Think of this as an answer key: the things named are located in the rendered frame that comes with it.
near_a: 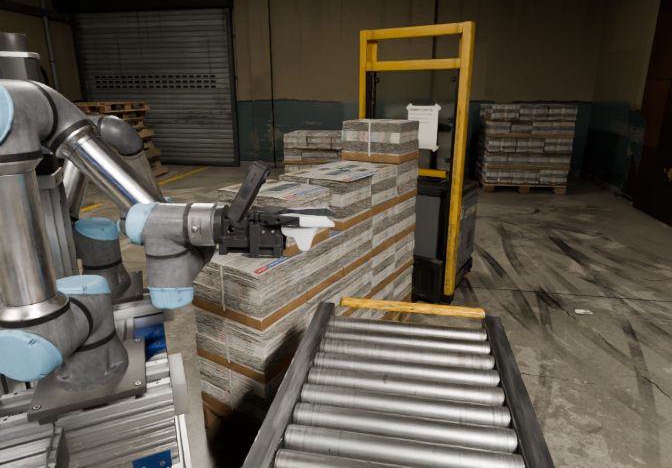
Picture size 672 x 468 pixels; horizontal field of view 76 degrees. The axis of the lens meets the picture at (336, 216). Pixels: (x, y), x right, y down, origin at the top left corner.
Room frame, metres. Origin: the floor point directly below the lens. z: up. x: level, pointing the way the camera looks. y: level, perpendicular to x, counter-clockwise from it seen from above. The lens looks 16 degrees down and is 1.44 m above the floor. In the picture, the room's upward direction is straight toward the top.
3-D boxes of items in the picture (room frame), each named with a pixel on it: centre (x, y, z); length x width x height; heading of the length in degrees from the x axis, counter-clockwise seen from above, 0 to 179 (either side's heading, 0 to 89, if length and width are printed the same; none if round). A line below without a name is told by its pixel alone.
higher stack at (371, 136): (2.61, -0.27, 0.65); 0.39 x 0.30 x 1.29; 58
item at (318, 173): (2.10, 0.03, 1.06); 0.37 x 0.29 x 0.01; 58
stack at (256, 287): (2.00, 0.12, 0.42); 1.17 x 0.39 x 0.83; 148
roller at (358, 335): (1.06, -0.19, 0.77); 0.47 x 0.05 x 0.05; 80
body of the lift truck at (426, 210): (3.29, -0.70, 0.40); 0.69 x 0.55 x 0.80; 58
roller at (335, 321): (1.13, -0.20, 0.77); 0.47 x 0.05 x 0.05; 80
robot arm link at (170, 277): (0.76, 0.30, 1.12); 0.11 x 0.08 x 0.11; 179
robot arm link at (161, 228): (0.74, 0.31, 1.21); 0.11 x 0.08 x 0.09; 88
